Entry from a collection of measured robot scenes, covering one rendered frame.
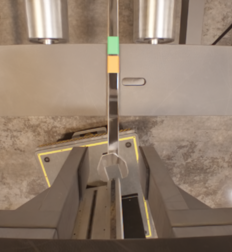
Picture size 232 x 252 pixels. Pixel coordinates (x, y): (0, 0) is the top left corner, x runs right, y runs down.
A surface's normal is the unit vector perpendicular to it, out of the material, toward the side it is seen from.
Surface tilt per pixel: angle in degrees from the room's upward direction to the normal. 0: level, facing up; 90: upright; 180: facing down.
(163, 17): 8
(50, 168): 0
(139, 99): 0
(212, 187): 0
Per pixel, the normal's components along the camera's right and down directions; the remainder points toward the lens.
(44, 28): 0.16, 0.27
